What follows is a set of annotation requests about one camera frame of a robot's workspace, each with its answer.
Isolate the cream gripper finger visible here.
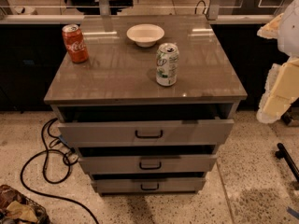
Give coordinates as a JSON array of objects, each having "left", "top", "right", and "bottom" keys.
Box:
[
  {"left": 257, "top": 14, "right": 283, "bottom": 39},
  {"left": 256, "top": 59, "right": 299, "bottom": 124}
]

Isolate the green white 7up can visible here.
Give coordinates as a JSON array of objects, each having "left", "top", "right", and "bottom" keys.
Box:
[{"left": 156, "top": 43, "right": 179, "bottom": 87}]

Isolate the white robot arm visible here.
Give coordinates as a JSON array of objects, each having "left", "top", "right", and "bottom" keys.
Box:
[{"left": 256, "top": 0, "right": 299, "bottom": 124}]

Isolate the white paper bowl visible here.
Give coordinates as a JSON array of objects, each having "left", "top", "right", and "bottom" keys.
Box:
[{"left": 126, "top": 24, "right": 164, "bottom": 48}]

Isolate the red coca-cola can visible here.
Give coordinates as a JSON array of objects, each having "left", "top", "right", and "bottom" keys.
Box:
[{"left": 62, "top": 24, "right": 89, "bottom": 63}]

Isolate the black metal stand leg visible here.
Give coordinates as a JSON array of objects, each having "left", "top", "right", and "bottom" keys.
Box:
[{"left": 275, "top": 143, "right": 299, "bottom": 182}]

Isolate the bottom grey drawer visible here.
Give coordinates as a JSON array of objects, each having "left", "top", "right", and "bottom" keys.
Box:
[{"left": 92, "top": 177, "right": 206, "bottom": 195}]

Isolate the grey drawer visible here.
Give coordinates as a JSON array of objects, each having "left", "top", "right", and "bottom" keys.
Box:
[
  {"left": 79, "top": 155, "right": 217, "bottom": 175},
  {"left": 58, "top": 119, "right": 234, "bottom": 147},
  {"left": 92, "top": 177, "right": 206, "bottom": 195}
]

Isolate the grey drawer cabinet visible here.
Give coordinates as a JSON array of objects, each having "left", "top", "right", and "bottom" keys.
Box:
[{"left": 45, "top": 15, "right": 247, "bottom": 182}]

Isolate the top grey drawer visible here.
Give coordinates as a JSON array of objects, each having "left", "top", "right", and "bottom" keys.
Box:
[{"left": 58, "top": 119, "right": 234, "bottom": 147}]

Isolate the middle grey drawer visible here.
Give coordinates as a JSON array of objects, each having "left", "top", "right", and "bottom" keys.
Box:
[{"left": 79, "top": 155, "right": 217, "bottom": 175}]

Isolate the basket with cloths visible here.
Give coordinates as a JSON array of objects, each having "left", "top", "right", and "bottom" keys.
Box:
[{"left": 0, "top": 185, "right": 50, "bottom": 224}]

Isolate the black floor cable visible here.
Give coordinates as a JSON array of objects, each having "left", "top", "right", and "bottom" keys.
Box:
[{"left": 20, "top": 118, "right": 100, "bottom": 224}]

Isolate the glass partition rail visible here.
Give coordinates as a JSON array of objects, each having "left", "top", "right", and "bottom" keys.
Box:
[{"left": 0, "top": 5, "right": 299, "bottom": 25}]

